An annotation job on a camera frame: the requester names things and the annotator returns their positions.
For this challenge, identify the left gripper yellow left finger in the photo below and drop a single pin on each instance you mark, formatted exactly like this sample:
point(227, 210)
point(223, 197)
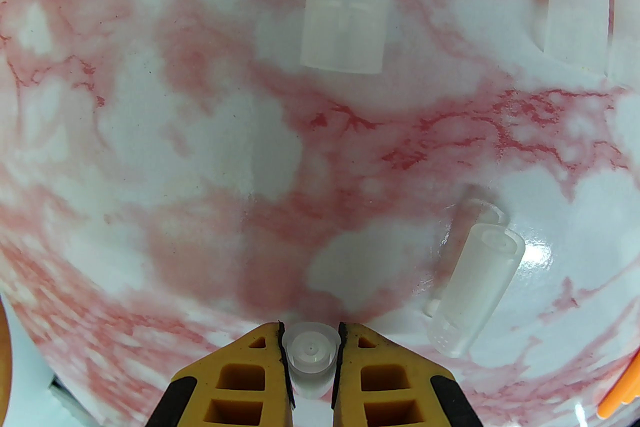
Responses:
point(235, 385)

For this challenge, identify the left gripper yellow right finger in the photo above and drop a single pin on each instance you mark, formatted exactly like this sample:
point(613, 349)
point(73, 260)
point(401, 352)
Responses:
point(390, 385)

